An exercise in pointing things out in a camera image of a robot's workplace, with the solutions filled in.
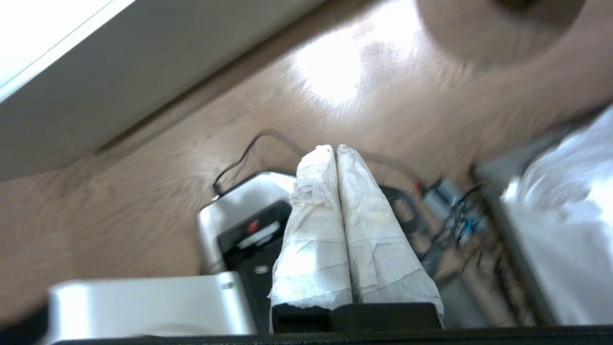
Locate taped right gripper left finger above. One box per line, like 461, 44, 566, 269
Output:
271, 145, 354, 332

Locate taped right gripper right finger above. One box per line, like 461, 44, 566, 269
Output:
336, 143, 444, 331

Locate white cabinet drawer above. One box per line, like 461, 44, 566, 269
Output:
0, 0, 331, 183

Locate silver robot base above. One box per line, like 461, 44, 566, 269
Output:
43, 171, 431, 344

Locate white fabric sheet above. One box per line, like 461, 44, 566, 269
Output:
498, 104, 613, 326

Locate white glossy cabinet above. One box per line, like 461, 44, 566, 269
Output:
0, 0, 137, 102

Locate grey red-tipped cable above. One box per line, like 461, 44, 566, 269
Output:
362, 152, 428, 196

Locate tangled coloured wire bundle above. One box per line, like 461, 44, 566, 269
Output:
418, 176, 508, 283

